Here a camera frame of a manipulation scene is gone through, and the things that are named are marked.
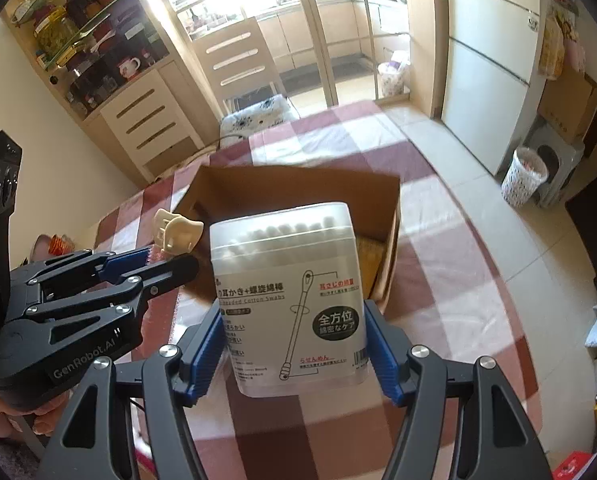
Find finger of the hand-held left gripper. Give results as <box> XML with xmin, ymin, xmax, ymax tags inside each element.
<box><xmin>6</xmin><ymin>254</ymin><xmax>200</xmax><ymax>348</ymax></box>
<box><xmin>8</xmin><ymin>246</ymin><xmax>152</xmax><ymax>311</ymax></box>

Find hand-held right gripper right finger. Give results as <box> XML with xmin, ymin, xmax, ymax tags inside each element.
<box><xmin>363</xmin><ymin>300</ymin><xmax>554</xmax><ymax>480</ymax></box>

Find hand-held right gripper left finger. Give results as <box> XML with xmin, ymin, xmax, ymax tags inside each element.
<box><xmin>38</xmin><ymin>302</ymin><xmax>226</xmax><ymax>480</ymax></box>

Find beige hair claw clip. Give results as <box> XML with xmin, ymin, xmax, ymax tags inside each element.
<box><xmin>153</xmin><ymin>210</ymin><xmax>204</xmax><ymax>261</ymax></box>

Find clear cotton swab box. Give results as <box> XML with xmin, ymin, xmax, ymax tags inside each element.
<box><xmin>209</xmin><ymin>202</ymin><xmax>369</xmax><ymax>398</ymax></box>

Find brown cardboard box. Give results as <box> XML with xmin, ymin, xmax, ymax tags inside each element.
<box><xmin>171</xmin><ymin>164</ymin><xmax>402</xmax><ymax>318</ymax></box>

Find person's left hand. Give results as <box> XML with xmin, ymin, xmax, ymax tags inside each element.
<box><xmin>0</xmin><ymin>400</ymin><xmax>54</xmax><ymax>436</ymax></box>

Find person's purple clothing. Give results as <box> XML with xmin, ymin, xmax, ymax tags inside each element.
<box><xmin>0</xmin><ymin>430</ymin><xmax>46</xmax><ymax>480</ymax></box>

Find maroon white checkered tablecloth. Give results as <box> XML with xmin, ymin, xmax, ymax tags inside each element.
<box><xmin>96</xmin><ymin>99</ymin><xmax>539</xmax><ymax>480</ymax></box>

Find cream display cabinet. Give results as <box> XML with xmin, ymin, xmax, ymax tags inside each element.
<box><xmin>1</xmin><ymin>0</ymin><xmax>219</xmax><ymax>186</ymax></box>

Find floral chair cushion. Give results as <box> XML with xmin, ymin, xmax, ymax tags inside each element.
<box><xmin>220</xmin><ymin>94</ymin><xmax>299</xmax><ymax>141</ymax></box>

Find white mug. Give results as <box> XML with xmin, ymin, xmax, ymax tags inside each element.
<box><xmin>117</xmin><ymin>57</ymin><xmax>142</xmax><ymax>81</ymax></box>

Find red flat box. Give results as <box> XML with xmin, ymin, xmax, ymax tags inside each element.
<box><xmin>551</xmin><ymin>452</ymin><xmax>597</xmax><ymax>480</ymax></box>

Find white patterned waste bin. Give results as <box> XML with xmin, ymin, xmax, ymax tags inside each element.
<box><xmin>501</xmin><ymin>147</ymin><xmax>549</xmax><ymax>207</ymax></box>

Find cream wooden chair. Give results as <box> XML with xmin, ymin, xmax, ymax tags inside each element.
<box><xmin>193</xmin><ymin>17</ymin><xmax>286</xmax><ymax>116</ymax></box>

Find yellow glass jar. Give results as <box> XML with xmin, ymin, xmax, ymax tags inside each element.
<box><xmin>36</xmin><ymin>15</ymin><xmax>76</xmax><ymax>56</ymax></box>

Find black furniture unit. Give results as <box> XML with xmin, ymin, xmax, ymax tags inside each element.
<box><xmin>566</xmin><ymin>130</ymin><xmax>597</xmax><ymax>301</ymax></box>

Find wooden glass sliding door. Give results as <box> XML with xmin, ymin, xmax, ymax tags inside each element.
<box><xmin>143</xmin><ymin>0</ymin><xmax>444</xmax><ymax>121</ymax></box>

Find kitchen counter cabinets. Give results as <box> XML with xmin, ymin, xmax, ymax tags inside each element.
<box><xmin>253</xmin><ymin>0</ymin><xmax>412</xmax><ymax>76</ymax></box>

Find grey plastic stool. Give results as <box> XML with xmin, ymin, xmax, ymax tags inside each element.
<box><xmin>523</xmin><ymin>120</ymin><xmax>587</xmax><ymax>208</ymax></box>

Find white kitchen waste bin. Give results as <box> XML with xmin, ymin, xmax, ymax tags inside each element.
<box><xmin>377</xmin><ymin>57</ymin><xmax>412</xmax><ymax>98</ymax></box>

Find white refrigerator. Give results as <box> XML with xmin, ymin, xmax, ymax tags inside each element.
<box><xmin>441</xmin><ymin>0</ymin><xmax>554</xmax><ymax>176</ymax></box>

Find plain cardboard carton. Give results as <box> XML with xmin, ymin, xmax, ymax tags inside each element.
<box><xmin>537</xmin><ymin>62</ymin><xmax>597</xmax><ymax>143</ymax></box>

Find yellow hanging bag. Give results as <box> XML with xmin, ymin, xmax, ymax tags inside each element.
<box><xmin>539</xmin><ymin>17</ymin><xmax>567</xmax><ymax>81</ymax></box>

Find pink hanging bag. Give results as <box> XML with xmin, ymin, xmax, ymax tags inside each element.
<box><xmin>561</xmin><ymin>40</ymin><xmax>587</xmax><ymax>81</ymax></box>

